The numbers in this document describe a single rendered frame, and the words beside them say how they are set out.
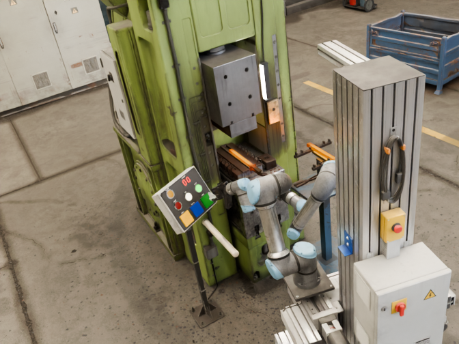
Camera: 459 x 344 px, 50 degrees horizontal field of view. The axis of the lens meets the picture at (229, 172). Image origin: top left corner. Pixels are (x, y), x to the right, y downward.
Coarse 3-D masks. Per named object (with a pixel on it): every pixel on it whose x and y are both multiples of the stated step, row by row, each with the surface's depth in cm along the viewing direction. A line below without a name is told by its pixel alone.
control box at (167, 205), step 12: (192, 168) 306; (180, 180) 298; (192, 180) 304; (156, 192) 294; (180, 192) 296; (192, 192) 302; (204, 192) 308; (156, 204) 293; (168, 204) 289; (192, 204) 300; (168, 216) 292; (192, 216) 298; (180, 228) 291
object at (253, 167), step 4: (232, 152) 354; (236, 152) 353; (236, 156) 350; (240, 156) 348; (244, 160) 342; (248, 160) 341; (248, 164) 337; (252, 164) 335; (252, 168) 335; (256, 168) 331; (256, 172) 331; (260, 172) 328
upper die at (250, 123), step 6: (246, 120) 317; (252, 120) 320; (216, 126) 333; (228, 126) 314; (234, 126) 314; (240, 126) 317; (246, 126) 319; (252, 126) 322; (228, 132) 318; (234, 132) 316; (240, 132) 319
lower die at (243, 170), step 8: (224, 144) 368; (232, 144) 368; (224, 152) 360; (240, 152) 356; (224, 160) 352; (232, 160) 348; (240, 160) 344; (256, 160) 343; (224, 168) 349; (232, 168) 341; (240, 168) 338; (248, 168) 336; (240, 176) 334; (248, 176) 337
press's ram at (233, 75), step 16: (240, 48) 312; (208, 64) 296; (224, 64) 292; (240, 64) 298; (208, 80) 302; (224, 80) 297; (240, 80) 302; (256, 80) 308; (208, 96) 311; (224, 96) 301; (240, 96) 307; (256, 96) 313; (224, 112) 306; (240, 112) 312; (256, 112) 318
